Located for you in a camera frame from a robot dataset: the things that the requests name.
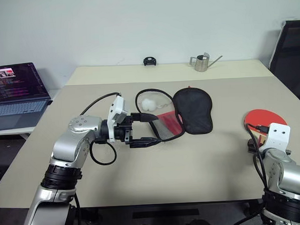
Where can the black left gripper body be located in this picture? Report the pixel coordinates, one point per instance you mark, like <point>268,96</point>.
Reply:
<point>122,132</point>

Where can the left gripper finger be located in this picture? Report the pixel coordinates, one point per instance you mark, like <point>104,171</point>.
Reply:
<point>145,141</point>
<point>145,117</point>

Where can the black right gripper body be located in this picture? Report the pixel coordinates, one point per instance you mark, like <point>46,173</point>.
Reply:
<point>251,146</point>

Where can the red table tennis paddle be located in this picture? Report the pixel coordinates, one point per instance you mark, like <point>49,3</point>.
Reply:
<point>262,116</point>

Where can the black mesh paddle case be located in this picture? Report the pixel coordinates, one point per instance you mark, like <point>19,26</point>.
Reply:
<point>194,110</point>

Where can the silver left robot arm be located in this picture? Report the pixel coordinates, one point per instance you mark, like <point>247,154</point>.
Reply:
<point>69,143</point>

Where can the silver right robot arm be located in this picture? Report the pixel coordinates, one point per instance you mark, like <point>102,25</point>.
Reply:
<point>289,176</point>

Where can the white cotton ball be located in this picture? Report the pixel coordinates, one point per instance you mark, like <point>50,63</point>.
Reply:
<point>149,104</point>

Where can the small black clip object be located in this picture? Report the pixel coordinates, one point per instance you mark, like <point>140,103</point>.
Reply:
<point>149,62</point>

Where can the steel watering can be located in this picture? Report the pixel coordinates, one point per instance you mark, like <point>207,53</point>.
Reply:
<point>202,64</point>

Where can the black office chair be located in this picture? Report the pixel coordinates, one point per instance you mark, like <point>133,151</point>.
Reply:
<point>292,56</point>

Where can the open grey laptop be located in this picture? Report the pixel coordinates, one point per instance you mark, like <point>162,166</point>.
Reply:
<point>15,111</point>

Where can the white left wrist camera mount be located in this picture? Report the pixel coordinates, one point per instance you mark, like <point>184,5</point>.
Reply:
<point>118,106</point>

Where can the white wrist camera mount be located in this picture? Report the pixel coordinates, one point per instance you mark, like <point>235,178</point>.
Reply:
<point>118,106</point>
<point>278,136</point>

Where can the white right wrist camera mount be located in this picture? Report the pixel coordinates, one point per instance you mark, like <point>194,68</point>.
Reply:
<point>278,136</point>

